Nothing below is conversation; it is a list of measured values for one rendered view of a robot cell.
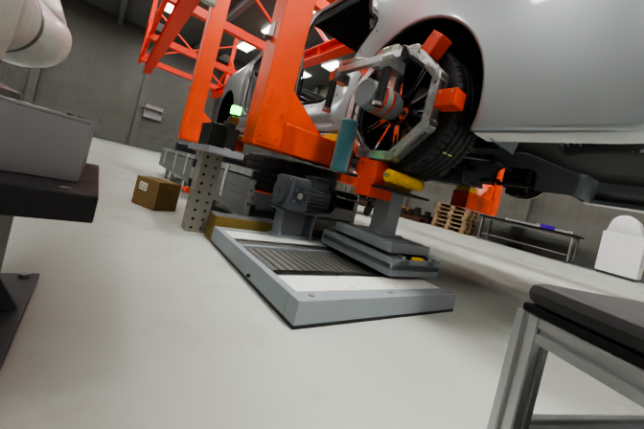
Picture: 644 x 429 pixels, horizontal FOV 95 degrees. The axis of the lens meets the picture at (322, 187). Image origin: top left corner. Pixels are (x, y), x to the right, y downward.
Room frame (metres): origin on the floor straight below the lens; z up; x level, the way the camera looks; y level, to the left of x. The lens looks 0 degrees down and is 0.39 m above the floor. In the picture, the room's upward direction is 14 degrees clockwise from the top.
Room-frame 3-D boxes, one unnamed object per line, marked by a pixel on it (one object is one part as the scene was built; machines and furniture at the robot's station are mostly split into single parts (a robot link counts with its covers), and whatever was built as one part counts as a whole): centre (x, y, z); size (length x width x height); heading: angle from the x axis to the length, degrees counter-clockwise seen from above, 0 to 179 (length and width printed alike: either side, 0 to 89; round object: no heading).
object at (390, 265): (1.54, -0.36, 0.13); 0.50 x 0.36 x 0.10; 37
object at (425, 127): (1.44, -0.22, 0.85); 0.54 x 0.07 x 0.54; 37
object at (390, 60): (1.18, -0.16, 0.93); 0.09 x 0.05 x 0.05; 127
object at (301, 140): (1.82, 0.11, 0.69); 0.52 x 0.17 x 0.35; 127
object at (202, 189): (1.57, 0.62, 0.21); 0.10 x 0.10 x 0.42; 37
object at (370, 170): (1.46, -0.25, 0.48); 0.16 x 0.12 x 0.17; 127
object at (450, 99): (1.19, -0.41, 0.85); 0.09 x 0.08 x 0.07; 37
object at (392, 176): (1.40, -0.37, 0.51); 0.29 x 0.06 x 0.06; 127
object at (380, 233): (1.54, -0.36, 0.32); 0.40 x 0.30 x 0.28; 37
